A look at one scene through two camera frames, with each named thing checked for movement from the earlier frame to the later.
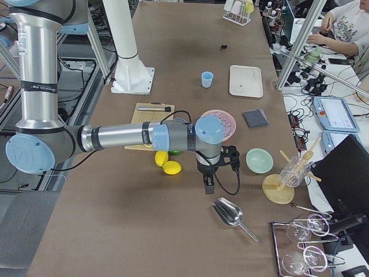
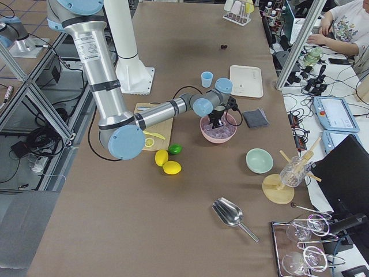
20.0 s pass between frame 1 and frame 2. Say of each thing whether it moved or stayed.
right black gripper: moved
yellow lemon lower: stayed
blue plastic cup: stayed
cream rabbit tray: stayed
